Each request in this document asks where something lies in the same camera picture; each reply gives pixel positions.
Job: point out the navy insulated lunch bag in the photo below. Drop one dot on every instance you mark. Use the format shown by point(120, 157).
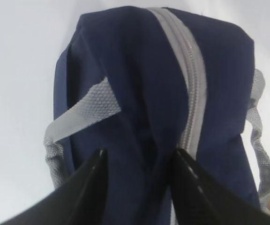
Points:
point(142, 83)

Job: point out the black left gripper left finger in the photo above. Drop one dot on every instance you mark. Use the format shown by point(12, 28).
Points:
point(80, 200)

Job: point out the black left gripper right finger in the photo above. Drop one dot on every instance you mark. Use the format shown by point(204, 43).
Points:
point(199, 199)

